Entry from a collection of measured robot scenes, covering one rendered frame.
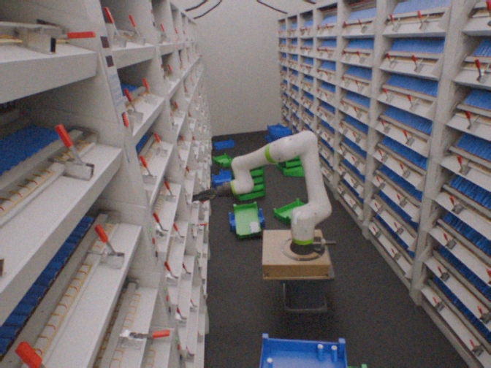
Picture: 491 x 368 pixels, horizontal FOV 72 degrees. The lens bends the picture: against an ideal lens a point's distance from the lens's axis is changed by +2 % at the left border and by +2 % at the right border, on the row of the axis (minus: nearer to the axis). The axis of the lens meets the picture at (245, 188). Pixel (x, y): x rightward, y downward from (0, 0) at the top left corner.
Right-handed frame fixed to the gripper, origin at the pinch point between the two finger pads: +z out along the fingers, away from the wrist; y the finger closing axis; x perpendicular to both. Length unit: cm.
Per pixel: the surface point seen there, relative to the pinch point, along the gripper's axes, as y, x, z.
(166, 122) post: -52, 60, -11
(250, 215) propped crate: 60, -56, -31
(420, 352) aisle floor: -81, -77, -99
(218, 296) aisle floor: -23, -62, 0
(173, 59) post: 18, 81, -13
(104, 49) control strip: -119, 89, -17
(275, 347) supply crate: -102, -25, -32
